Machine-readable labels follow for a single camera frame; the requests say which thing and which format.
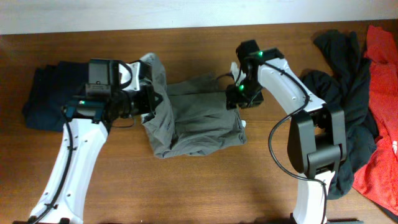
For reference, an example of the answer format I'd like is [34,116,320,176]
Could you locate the grey shorts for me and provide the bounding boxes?
[141,53,248,159]

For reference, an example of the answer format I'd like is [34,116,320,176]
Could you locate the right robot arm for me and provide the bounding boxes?
[226,40,347,223]

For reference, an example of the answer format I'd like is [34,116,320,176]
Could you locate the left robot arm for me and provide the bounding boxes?
[28,59,162,223]

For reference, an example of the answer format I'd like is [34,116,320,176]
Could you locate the folded navy blue garment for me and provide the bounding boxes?
[22,61,89,132]

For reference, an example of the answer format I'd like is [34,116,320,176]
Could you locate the black garment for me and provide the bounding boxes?
[302,30,379,200]

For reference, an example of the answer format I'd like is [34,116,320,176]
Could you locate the red garment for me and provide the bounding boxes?
[353,26,397,215]

